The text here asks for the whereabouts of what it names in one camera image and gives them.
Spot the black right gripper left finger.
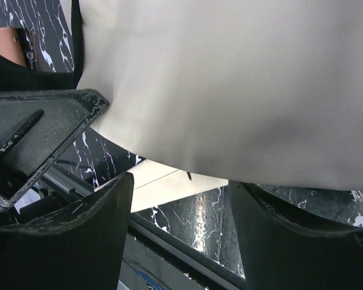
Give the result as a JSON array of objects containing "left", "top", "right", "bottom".
[{"left": 0, "top": 172, "right": 134, "bottom": 289}]

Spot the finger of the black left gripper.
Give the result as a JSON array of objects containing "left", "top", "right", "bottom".
[
  {"left": 0, "top": 89, "right": 109, "bottom": 208},
  {"left": 0, "top": 55, "right": 82, "bottom": 91}
]

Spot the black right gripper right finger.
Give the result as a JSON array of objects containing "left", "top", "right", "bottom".
[{"left": 229, "top": 181, "right": 363, "bottom": 289}]

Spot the cream canvas backpack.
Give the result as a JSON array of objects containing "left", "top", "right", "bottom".
[{"left": 78, "top": 1, "right": 363, "bottom": 212}]

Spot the salmon leather wallet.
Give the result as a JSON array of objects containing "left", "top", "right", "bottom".
[{"left": 0, "top": 27, "right": 27, "bottom": 67}]

